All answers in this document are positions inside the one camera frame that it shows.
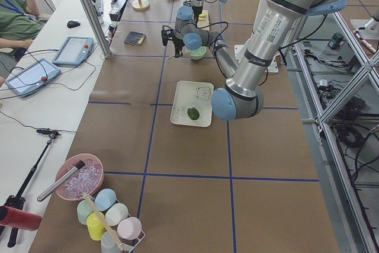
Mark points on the person in green shirt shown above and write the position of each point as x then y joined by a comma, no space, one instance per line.
20,25

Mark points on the light green bowl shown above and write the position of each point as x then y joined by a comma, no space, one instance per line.
198,54

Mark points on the grey folded cloth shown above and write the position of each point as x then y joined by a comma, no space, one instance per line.
133,37

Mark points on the grey plastic cup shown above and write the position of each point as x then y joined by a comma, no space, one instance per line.
108,245

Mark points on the green avocado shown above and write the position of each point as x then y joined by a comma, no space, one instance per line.
193,113

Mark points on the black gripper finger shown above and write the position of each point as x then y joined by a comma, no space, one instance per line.
178,51
196,17

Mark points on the wooden cup tree stand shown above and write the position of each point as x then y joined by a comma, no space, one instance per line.
140,5

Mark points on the blue teach pendant near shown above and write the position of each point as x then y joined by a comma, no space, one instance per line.
32,78

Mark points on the black keyboard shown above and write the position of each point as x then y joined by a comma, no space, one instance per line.
96,1

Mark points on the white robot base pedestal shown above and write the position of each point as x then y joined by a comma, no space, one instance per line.
262,7

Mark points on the black selfie stick tripod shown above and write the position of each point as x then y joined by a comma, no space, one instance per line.
17,201

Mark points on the pink bowl with ice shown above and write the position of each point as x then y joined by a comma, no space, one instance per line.
86,180

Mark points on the white plastic cup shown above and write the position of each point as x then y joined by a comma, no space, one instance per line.
116,214

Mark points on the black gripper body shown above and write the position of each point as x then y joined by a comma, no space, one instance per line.
196,9
177,42

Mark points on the blue teach pendant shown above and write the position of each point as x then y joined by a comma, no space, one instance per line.
32,78
73,51

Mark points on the aluminium frame post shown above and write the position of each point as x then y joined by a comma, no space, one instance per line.
96,27

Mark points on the lemon slice upper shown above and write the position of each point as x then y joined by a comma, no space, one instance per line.
203,16

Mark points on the blue plastic cup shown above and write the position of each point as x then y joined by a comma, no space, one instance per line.
105,199

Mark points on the steel tube in bowl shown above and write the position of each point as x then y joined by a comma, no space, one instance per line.
60,181

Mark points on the black computer mouse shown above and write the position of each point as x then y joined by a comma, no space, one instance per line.
73,24

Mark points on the red bottle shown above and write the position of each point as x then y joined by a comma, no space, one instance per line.
19,219

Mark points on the bamboo cutting board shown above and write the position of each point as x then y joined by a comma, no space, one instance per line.
202,25

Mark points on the white bear tray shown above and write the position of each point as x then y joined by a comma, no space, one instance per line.
192,104

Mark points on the pink plastic cup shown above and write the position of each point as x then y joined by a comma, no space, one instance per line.
129,228

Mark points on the mint plastic cup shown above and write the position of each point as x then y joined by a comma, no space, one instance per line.
83,211

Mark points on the yellow plastic cup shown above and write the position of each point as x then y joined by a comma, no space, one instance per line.
95,228

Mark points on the wooden stick on cups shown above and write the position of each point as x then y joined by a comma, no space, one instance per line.
121,246

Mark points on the blue teach pendant far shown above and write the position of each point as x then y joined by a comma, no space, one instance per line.
73,51

